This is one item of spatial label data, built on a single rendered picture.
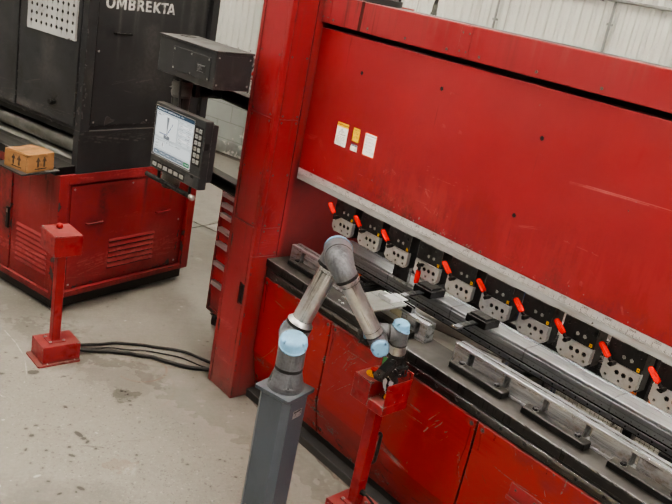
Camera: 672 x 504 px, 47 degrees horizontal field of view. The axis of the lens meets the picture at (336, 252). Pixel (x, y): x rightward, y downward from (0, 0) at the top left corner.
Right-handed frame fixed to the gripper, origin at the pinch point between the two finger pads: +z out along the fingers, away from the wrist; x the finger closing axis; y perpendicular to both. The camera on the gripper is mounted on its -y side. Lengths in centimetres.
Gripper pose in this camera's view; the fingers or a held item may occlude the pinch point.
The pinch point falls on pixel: (386, 393)
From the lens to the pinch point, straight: 344.8
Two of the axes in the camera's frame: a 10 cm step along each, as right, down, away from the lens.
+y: 7.4, -1.7, 6.4
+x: -6.6, -3.6, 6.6
